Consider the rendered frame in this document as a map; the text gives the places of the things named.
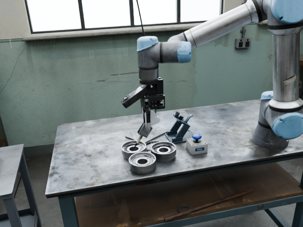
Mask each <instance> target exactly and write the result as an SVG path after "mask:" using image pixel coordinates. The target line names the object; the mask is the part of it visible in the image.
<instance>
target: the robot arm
mask: <svg viewBox="0 0 303 227"><path fill-rule="evenodd" d="M264 20H267V28H268V30H269V31H270V32H271V33H272V41H273V91H266V92H263V93H262V95H261V99H260V100H261V102H260V110H259V118H258V125H257V127H256V129H255V131H254V132H253V134H252V141H253V142H254V143H255V144H256V145H258V146H260V147H262V148H266V149H272V150H279V149H283V148H285V147H287V146H288V144H289V140H291V139H295V138H297V137H299V136H301V135H302V134H303V101H302V100H301V99H300V98H299V68H300V33H301V30H302V29H303V0H247V3H245V4H243V5H241V6H239V7H237V8H234V9H232V10H230V11H228V12H226V13H224V14H221V15H219V16H217V17H215V18H213V19H211V20H209V21H206V22H204V23H202V24H200V25H198V26H196V27H193V28H191V29H189V30H187V31H185V32H183V33H181V34H178V35H174V36H172V37H170V38H169V39H168V41H167V42H158V39H157V37H156V36H143V37H140V38H138V40H137V52H138V74H139V81H140V84H142V85H141V86H140V87H139V88H137V89H136V90H134V91H133V92H131V93H130V94H129V95H127V96H126V97H124V98H123V99H122V100H121V103H122V105H123V106H124V107H125V108H128V107H129V106H131V105H132V104H133V103H135V102H136V101H137V100H139V99H140V102H141V110H142V119H143V122H144V123H145V128H146V130H147V131H148V132H150V127H151V126H152V125H155V124H157V123H159V122H160V121H161V119H160V118H159V117H157V114H156V113H154V111H152V109H165V96H164V92H163V79H162V78H161V77H159V63H161V64H168V63H180V64H182V63H189V62H190V61H191V50H192V49H194V48H197V47H199V46H201V45H203V44H206V43H208V42H210V41H212V40H214V39H216V38H219V37H221V36H223V35H225V34H228V33H230V32H232V31H235V30H237V29H239V28H241V27H244V26H246V25H248V24H250V23H253V22H254V23H259V22H261V21H264ZM162 100H164V106H162V105H163V103H162V102H161V101H162Z"/></svg>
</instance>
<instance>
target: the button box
mask: <svg viewBox="0 0 303 227"><path fill-rule="evenodd" d="M186 148H187V149H188V151H189V152H190V154H191V155H198V154H206V153H207V148H208V144H207V142H206V141H205V140H204V139H203V138H201V139H198V141H195V139H193V138H187V139H186Z"/></svg>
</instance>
